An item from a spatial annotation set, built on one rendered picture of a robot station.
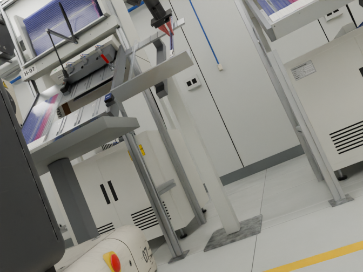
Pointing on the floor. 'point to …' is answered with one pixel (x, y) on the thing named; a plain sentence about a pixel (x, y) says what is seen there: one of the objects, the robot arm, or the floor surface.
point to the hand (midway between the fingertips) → (170, 34)
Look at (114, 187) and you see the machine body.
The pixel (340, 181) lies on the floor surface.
